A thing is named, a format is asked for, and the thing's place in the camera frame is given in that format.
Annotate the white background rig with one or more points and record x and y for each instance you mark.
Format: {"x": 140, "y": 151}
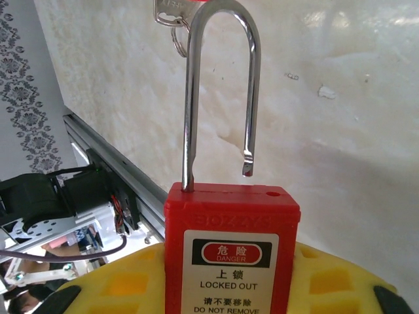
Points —
{"x": 32, "y": 278}

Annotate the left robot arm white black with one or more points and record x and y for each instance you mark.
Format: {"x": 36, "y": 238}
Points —
{"x": 32, "y": 196}

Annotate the red safety padlock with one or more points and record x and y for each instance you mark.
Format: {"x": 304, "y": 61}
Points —
{"x": 229, "y": 212}

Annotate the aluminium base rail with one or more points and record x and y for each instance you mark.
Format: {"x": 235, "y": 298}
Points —
{"x": 152, "y": 209}

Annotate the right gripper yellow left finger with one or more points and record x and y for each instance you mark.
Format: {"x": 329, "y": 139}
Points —
{"x": 131, "y": 281}

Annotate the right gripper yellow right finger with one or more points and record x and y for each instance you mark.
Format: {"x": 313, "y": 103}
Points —
{"x": 337, "y": 284}

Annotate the person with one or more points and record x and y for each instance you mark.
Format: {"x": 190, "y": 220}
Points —
{"x": 23, "y": 302}

